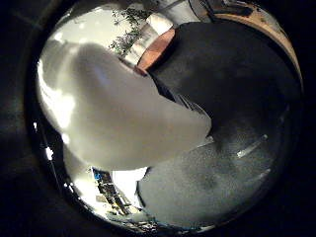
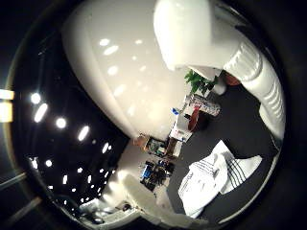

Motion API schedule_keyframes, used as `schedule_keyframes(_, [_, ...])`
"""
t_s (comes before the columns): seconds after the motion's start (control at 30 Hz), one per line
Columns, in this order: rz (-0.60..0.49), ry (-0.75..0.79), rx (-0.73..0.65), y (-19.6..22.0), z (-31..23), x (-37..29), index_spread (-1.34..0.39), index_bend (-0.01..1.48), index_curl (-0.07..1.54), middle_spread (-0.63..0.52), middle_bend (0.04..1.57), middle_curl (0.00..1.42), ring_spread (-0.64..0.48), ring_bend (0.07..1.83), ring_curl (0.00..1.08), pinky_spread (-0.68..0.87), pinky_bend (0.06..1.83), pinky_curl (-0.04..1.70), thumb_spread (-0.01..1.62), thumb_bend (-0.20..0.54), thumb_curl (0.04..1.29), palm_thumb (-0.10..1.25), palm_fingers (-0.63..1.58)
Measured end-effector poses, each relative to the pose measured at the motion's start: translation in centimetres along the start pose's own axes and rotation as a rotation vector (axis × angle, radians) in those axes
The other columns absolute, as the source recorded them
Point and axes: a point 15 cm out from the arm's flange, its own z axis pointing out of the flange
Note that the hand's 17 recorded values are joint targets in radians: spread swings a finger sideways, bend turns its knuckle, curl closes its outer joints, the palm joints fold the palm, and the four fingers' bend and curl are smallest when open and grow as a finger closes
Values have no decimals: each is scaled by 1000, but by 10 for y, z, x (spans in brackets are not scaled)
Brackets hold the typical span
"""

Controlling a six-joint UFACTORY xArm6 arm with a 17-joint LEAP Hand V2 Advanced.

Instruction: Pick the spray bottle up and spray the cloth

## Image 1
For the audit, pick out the oval brown wooden plate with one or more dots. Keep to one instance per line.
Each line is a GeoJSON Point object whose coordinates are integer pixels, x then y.
{"type": "Point", "coordinates": [156, 49]}

